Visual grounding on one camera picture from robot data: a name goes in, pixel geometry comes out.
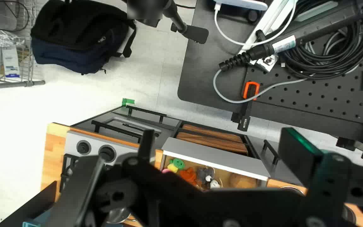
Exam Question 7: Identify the black pegboard table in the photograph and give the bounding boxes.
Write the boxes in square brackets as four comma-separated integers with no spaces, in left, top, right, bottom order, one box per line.
[177,0,363,142]

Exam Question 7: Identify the black camera tripod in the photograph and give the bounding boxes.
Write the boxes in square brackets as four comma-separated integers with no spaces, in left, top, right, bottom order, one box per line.
[123,0,211,45]

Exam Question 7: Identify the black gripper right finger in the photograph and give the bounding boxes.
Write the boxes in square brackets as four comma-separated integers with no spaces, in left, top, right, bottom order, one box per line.
[302,153,353,227]

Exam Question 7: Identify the dark green box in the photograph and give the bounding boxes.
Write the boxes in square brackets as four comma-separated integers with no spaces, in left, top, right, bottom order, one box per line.
[279,126,326,188]

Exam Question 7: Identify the black lower door handle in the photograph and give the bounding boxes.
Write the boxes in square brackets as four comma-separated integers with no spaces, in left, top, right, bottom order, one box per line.
[125,105,168,124]

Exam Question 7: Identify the black oven door handle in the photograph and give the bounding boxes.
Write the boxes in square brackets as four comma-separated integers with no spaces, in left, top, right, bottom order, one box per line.
[91,118,144,142]

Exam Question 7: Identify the small green toy food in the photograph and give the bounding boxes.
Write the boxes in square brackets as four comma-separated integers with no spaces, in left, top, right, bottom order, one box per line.
[167,158,185,174]

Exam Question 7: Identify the small steel pot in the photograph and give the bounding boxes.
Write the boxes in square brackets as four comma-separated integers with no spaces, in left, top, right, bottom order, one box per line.
[105,205,132,227]

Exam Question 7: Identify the white toy sink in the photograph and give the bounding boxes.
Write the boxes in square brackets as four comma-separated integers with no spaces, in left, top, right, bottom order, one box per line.
[161,136,273,193]

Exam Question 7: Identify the black backpack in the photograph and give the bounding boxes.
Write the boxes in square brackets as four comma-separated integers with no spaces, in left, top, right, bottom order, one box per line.
[30,0,138,76]

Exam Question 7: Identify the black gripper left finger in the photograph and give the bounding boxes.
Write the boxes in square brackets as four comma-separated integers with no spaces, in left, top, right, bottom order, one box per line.
[42,155,106,227]

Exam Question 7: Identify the thick black cable plug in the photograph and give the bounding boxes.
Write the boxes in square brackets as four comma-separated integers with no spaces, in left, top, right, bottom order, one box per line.
[219,10,362,72]

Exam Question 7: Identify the coiled black cable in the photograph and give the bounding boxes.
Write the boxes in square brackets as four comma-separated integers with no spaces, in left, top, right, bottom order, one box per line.
[280,14,363,79]

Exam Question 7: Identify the toy kitchen unit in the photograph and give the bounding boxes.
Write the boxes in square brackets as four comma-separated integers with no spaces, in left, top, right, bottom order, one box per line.
[41,105,363,227]

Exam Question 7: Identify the white cable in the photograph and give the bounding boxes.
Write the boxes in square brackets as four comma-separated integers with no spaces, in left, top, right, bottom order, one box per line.
[212,4,313,106]

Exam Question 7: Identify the teal plastic bin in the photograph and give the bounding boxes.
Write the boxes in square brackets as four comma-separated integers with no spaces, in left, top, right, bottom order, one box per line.
[22,213,53,227]

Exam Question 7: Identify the wooden drawer fronts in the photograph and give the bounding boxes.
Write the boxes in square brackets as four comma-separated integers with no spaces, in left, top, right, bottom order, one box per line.
[174,124,251,155]

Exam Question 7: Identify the white power adapter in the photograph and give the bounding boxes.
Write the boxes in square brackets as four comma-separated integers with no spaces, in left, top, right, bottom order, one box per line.
[214,0,270,11]

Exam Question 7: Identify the grey stove knob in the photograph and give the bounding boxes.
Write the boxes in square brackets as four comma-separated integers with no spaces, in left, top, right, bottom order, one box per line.
[99,144,118,164]
[75,139,94,156]

